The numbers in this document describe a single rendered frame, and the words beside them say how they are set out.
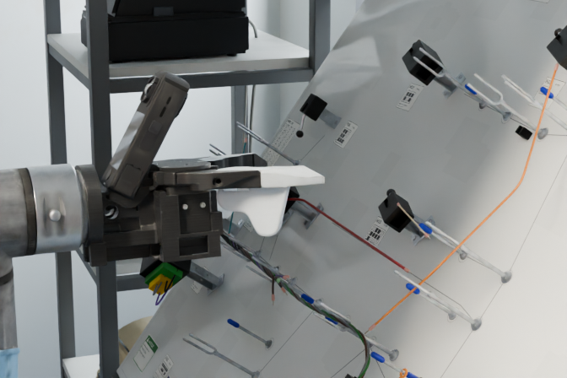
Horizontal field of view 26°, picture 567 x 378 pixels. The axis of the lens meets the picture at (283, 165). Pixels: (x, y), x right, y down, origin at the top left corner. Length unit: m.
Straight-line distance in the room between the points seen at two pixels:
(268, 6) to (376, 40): 2.40
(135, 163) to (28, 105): 2.96
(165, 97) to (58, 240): 0.15
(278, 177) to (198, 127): 3.45
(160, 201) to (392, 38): 1.24
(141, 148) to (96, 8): 1.30
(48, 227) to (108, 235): 0.06
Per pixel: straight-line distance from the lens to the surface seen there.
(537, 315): 1.53
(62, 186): 1.04
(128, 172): 1.05
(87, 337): 4.35
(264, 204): 1.05
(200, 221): 1.07
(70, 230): 1.04
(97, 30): 2.34
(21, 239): 1.03
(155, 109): 1.05
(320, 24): 2.47
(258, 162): 1.18
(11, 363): 1.08
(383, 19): 2.32
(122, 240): 1.07
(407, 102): 2.06
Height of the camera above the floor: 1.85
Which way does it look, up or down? 14 degrees down
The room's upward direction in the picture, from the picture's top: straight up
